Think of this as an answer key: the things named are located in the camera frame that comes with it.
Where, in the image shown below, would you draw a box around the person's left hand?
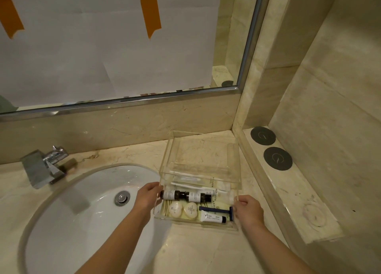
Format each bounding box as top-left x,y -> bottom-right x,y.
131,182 -> 164,221

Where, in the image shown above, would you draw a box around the person's right hand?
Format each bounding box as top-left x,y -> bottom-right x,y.
233,195 -> 265,229

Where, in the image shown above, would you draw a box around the clear acrylic drawer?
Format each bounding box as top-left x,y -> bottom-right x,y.
153,181 -> 240,231

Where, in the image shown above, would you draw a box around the person's left forearm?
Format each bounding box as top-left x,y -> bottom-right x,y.
76,207 -> 153,274

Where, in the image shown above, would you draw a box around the person's right forearm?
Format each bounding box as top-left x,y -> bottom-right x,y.
242,222 -> 317,274

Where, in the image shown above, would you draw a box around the dark bottle with white label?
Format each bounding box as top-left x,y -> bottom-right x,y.
160,189 -> 190,201
188,192 -> 212,203

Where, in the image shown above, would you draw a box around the blue razor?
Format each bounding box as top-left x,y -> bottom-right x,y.
198,205 -> 234,222

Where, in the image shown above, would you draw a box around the round white soap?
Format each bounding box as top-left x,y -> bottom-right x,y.
168,201 -> 183,218
183,202 -> 199,219

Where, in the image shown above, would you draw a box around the small white amenity packet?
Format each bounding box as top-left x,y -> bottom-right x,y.
170,171 -> 203,184

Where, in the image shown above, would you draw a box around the small white toothpaste tube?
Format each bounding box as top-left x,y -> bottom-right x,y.
200,210 -> 227,223

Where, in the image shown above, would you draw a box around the chrome sink drain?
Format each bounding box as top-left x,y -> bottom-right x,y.
114,190 -> 131,207

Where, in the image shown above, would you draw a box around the black round coaster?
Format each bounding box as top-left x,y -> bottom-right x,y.
263,146 -> 293,172
250,126 -> 277,146

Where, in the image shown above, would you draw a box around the clear acrylic box housing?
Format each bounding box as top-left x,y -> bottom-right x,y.
159,130 -> 242,191

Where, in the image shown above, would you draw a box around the white ceramic sink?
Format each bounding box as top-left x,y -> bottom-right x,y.
18,163 -> 174,274

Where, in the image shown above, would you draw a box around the chrome faucet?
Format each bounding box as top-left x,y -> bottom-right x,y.
20,146 -> 70,190

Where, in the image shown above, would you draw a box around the white paper sheets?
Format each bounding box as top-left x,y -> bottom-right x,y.
0,0 -> 222,108

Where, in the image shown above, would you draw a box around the orange tape strip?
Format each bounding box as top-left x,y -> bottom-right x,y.
0,0 -> 25,40
140,0 -> 162,40

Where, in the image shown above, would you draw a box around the wall mirror with metal frame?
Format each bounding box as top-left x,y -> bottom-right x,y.
0,0 -> 275,123

